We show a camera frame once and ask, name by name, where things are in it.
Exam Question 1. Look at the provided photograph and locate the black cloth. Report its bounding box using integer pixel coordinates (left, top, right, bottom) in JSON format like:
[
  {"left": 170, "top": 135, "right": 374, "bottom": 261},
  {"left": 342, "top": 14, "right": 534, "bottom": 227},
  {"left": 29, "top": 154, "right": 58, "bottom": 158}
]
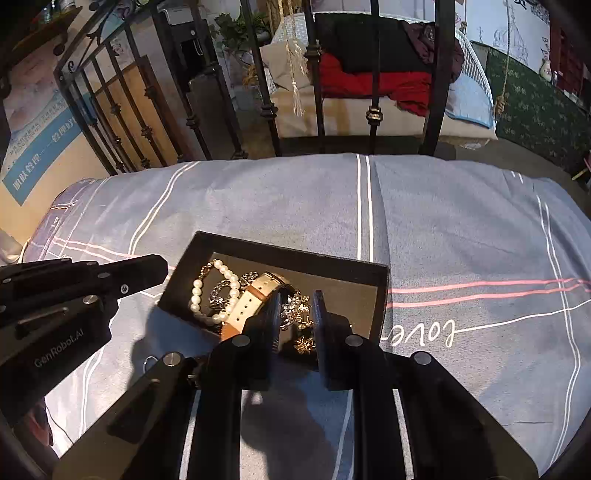
[{"left": 314, "top": 12, "right": 420, "bottom": 75}]

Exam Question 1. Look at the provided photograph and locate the blue cushion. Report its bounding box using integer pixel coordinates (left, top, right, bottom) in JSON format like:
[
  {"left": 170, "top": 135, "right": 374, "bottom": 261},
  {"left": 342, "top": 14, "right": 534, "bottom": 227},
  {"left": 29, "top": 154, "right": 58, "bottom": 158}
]
[{"left": 442, "top": 73, "right": 496, "bottom": 131}]

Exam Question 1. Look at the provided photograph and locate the wooden wall shelf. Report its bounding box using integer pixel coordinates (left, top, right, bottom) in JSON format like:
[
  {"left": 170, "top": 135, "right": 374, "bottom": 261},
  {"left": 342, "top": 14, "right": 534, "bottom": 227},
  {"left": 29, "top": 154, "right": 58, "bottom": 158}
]
[{"left": 13, "top": 4, "right": 85, "bottom": 52}]

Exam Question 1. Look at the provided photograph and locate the black jewelry box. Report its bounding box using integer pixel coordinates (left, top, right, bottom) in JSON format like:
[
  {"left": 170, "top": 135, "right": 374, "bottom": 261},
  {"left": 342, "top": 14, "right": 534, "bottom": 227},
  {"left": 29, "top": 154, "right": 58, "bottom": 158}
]
[{"left": 157, "top": 231, "right": 391, "bottom": 370}]

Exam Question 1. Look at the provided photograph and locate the silver chain bracelet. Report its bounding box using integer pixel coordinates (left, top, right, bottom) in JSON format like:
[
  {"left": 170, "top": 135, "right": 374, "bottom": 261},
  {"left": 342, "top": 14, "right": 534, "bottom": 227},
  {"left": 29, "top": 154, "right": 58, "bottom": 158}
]
[{"left": 208, "top": 279, "right": 232, "bottom": 315}]

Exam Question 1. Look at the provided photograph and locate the red cloth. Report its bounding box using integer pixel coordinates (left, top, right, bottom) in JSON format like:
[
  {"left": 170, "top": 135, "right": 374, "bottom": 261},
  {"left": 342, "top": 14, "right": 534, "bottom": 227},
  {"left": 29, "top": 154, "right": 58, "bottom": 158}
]
[{"left": 320, "top": 52, "right": 433, "bottom": 117}]

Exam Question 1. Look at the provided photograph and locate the maroon jacket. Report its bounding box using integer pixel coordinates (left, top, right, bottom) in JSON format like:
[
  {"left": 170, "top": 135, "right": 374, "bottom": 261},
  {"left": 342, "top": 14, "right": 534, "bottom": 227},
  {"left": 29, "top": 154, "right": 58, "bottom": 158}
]
[{"left": 403, "top": 20, "right": 465, "bottom": 87}]

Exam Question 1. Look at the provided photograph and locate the green patterned cloth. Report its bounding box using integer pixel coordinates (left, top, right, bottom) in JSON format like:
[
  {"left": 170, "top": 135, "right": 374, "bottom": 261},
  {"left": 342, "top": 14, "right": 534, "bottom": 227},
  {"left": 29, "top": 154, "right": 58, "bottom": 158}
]
[{"left": 484, "top": 46, "right": 591, "bottom": 163}]

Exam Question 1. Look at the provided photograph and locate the beige cushion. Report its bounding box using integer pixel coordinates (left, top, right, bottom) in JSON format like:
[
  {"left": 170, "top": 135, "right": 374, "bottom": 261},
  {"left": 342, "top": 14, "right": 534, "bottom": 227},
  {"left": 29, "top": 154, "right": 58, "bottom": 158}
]
[{"left": 269, "top": 82, "right": 499, "bottom": 142}]

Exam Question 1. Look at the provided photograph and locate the white wicker hanging chair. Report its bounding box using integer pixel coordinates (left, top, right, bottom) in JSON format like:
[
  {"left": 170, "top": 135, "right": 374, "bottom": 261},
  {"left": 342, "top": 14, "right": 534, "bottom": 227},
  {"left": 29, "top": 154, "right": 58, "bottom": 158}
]
[{"left": 455, "top": 27, "right": 498, "bottom": 132}]

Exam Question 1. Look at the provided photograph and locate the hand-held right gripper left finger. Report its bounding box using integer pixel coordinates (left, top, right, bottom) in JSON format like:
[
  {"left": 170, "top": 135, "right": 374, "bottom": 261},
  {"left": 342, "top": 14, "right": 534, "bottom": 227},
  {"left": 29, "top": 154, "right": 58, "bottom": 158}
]
[{"left": 52, "top": 290, "right": 283, "bottom": 480}]

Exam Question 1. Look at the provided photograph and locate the white pearl bracelet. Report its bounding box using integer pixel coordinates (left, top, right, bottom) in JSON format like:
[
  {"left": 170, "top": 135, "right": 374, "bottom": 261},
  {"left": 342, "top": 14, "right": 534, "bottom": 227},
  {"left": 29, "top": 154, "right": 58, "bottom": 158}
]
[{"left": 189, "top": 259, "right": 241, "bottom": 326}]

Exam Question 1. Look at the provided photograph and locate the black iron bed frame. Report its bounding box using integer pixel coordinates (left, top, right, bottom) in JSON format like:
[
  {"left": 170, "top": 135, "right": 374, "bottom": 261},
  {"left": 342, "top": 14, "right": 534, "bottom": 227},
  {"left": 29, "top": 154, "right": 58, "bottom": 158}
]
[{"left": 239, "top": 0, "right": 459, "bottom": 158}]

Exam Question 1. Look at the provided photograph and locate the black water dispenser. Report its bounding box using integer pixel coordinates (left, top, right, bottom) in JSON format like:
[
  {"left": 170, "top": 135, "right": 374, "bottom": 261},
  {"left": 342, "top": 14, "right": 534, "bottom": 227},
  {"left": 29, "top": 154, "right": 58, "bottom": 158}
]
[{"left": 156, "top": 8, "right": 223, "bottom": 95}]

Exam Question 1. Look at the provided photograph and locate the knotted hanging rope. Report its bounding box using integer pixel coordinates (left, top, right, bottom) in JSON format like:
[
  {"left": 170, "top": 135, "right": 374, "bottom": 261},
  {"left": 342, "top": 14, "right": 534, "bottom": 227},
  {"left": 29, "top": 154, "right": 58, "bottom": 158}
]
[{"left": 493, "top": 0, "right": 517, "bottom": 121}]

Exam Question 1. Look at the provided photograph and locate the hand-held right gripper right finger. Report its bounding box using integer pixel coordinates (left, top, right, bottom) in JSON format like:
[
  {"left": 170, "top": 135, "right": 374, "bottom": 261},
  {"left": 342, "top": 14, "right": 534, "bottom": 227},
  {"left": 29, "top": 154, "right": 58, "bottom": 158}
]
[{"left": 310, "top": 290, "right": 540, "bottom": 480}]

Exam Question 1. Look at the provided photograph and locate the white tassel cord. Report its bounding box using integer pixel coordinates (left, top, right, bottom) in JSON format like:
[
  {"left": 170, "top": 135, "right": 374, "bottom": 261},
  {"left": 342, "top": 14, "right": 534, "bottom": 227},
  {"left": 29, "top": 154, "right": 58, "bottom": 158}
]
[{"left": 283, "top": 13, "right": 308, "bottom": 118}]

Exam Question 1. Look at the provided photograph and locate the white wall drawing poster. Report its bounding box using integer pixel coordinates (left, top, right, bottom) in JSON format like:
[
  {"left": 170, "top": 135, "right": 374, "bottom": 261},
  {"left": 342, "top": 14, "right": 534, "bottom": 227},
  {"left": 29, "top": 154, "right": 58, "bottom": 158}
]
[{"left": 462, "top": 0, "right": 562, "bottom": 66}]

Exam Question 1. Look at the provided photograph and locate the beige strap gold watch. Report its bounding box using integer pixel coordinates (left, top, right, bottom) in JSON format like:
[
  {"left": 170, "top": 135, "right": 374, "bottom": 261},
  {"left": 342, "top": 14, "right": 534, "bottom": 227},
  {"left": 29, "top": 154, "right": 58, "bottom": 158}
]
[{"left": 220, "top": 271, "right": 297, "bottom": 343}]

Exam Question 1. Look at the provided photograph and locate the blue and white wall poster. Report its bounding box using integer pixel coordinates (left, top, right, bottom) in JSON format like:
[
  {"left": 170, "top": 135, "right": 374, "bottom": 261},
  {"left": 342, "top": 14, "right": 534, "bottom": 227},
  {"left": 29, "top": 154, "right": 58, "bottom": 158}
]
[{"left": 0, "top": 55, "right": 101, "bottom": 207}]

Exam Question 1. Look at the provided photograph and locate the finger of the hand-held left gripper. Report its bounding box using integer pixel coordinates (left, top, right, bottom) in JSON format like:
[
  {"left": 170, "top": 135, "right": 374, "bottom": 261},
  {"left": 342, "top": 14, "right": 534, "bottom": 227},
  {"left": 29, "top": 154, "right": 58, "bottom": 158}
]
[{"left": 0, "top": 255, "right": 170, "bottom": 319}]

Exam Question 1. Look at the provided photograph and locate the beige pillow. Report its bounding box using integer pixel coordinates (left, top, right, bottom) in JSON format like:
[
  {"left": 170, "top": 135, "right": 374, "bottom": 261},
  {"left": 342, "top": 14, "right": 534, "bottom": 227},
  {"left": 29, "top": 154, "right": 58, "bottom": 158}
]
[{"left": 260, "top": 43, "right": 315, "bottom": 94}]

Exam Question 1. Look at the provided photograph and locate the green leafy plant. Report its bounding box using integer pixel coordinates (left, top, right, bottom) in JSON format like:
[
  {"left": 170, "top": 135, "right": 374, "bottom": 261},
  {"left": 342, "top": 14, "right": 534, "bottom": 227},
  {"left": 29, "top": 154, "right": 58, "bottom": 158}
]
[{"left": 213, "top": 11, "right": 271, "bottom": 52}]

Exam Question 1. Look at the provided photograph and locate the grey striped blanket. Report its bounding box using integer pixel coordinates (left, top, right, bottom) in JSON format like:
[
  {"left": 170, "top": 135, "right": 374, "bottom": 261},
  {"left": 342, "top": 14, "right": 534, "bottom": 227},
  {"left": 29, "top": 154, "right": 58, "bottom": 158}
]
[{"left": 23, "top": 152, "right": 591, "bottom": 480}]

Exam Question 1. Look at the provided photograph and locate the black iron railing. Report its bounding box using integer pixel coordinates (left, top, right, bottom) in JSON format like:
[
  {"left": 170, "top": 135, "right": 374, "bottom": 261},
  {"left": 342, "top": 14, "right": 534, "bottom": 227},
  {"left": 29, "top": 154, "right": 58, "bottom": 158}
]
[{"left": 52, "top": 0, "right": 249, "bottom": 177}]

